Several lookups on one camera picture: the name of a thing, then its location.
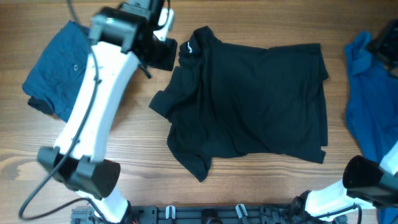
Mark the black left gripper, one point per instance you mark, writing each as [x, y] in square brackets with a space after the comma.
[166, 60]

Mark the black t-shirt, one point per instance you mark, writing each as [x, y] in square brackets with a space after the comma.
[225, 100]

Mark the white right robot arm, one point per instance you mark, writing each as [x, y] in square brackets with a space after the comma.
[369, 180]

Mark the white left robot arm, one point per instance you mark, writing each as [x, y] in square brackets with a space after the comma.
[122, 40]

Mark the folded navy blue shirt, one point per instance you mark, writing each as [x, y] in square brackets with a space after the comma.
[54, 82]

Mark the blue polo shirt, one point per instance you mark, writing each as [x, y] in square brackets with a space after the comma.
[371, 112]

